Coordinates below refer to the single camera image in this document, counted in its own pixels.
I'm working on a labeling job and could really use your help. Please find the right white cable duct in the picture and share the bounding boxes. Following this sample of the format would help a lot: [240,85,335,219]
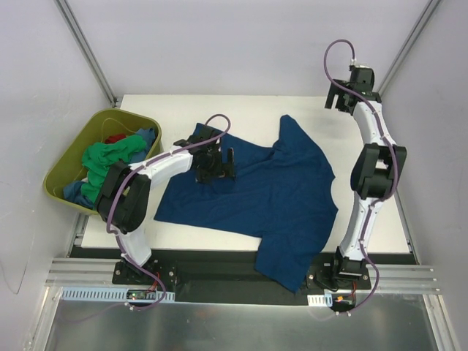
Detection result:
[307,293,333,307]

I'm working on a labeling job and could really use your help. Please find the aluminium corner post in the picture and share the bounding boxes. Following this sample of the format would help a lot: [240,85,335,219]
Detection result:
[53,0,118,107]
[377,0,443,98]

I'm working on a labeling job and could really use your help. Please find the left white cable duct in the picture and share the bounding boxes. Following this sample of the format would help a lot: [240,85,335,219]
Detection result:
[61,287,176,303]

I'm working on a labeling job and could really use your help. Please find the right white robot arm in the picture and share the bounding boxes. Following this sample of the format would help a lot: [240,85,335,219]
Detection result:
[314,64,407,291]

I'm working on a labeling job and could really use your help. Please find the green t shirt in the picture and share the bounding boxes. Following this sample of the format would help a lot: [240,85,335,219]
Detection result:
[80,135,148,206]

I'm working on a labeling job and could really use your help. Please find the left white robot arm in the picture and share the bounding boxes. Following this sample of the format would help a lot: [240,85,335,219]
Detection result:
[95,125,235,284]

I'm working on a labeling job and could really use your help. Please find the left aluminium corner post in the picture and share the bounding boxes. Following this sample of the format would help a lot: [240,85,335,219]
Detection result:
[53,0,118,107]

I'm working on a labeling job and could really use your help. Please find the red t shirt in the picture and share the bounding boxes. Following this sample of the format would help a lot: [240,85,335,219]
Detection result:
[105,134,127,144]

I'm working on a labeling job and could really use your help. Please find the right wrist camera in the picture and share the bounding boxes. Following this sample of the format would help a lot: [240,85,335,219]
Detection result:
[349,58,369,71]

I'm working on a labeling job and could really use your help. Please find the olive green plastic bin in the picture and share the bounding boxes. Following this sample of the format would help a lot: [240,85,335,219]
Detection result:
[43,108,162,215]

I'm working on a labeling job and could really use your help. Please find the teal blue t shirt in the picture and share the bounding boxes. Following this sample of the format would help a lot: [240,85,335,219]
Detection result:
[63,128,156,209]

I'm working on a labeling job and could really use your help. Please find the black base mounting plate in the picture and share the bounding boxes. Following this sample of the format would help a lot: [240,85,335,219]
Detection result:
[111,248,372,304]

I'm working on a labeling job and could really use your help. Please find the aluminium frame rail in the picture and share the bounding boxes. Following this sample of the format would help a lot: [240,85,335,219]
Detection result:
[46,258,442,295]

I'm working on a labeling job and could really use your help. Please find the blue printed t shirt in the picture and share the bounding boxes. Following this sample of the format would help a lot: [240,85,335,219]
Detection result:
[154,115,338,293]

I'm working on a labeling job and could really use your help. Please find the right aluminium corner post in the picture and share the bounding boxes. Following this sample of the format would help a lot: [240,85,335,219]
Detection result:
[377,0,443,98]

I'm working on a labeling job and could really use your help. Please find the white cable duct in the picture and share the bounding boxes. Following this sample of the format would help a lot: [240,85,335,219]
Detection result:
[61,287,176,303]
[307,293,333,307]

